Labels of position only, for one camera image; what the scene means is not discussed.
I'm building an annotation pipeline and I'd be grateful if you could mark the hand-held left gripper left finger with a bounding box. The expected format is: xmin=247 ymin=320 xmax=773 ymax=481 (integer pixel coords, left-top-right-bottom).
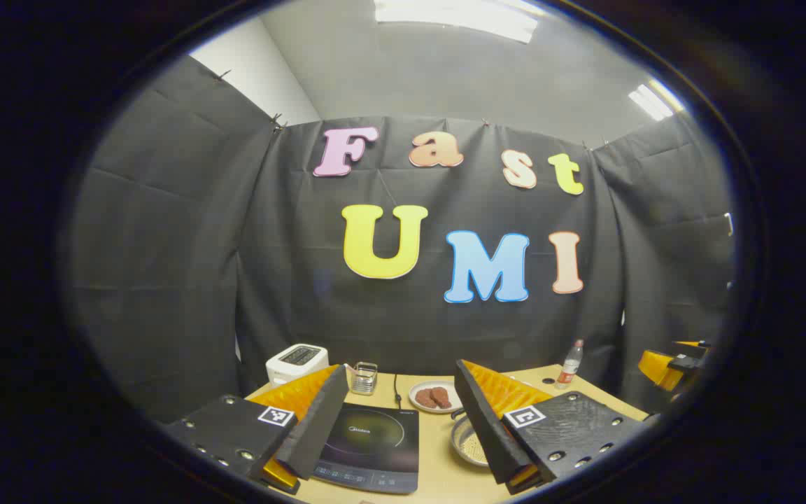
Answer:
xmin=165 ymin=364 xmax=350 ymax=494

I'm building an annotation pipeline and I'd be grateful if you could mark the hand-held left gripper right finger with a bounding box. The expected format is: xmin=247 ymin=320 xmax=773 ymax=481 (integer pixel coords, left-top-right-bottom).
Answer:
xmin=454 ymin=360 xmax=649 ymax=495

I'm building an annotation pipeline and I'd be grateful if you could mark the steel pot with black handles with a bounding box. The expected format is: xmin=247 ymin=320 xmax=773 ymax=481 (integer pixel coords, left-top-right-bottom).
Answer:
xmin=450 ymin=409 xmax=491 ymax=468

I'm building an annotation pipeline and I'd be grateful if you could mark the black induction cooktop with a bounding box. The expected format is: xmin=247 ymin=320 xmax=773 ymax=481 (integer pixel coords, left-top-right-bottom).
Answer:
xmin=312 ymin=402 xmax=420 ymax=494

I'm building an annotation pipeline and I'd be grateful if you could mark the large pile of soybeans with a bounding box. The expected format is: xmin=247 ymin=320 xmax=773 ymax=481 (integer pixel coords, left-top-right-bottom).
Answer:
xmin=460 ymin=434 xmax=488 ymax=464

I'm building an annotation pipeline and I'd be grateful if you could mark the white toaster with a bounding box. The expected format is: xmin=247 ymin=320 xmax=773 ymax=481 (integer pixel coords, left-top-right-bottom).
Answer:
xmin=266 ymin=344 xmax=330 ymax=388

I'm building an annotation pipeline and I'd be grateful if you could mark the white round plate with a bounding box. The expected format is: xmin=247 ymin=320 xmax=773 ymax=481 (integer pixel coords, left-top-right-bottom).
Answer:
xmin=409 ymin=380 xmax=463 ymax=414

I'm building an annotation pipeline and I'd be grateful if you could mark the clear plastic water bottle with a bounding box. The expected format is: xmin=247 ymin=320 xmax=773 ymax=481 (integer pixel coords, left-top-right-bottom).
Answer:
xmin=556 ymin=339 xmax=585 ymax=390

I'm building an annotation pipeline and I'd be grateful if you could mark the black backdrop cloth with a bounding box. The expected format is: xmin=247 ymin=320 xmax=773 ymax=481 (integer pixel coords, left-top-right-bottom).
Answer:
xmin=67 ymin=55 xmax=736 ymax=424

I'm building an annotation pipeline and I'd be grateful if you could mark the ceiling light panel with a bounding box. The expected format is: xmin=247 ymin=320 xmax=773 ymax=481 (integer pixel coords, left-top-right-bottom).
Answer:
xmin=628 ymin=78 xmax=685 ymax=122
xmin=374 ymin=0 xmax=539 ymax=44

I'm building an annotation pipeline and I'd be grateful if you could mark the wire mesh basket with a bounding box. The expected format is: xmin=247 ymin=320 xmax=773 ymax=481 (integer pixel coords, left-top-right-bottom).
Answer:
xmin=345 ymin=362 xmax=379 ymax=396

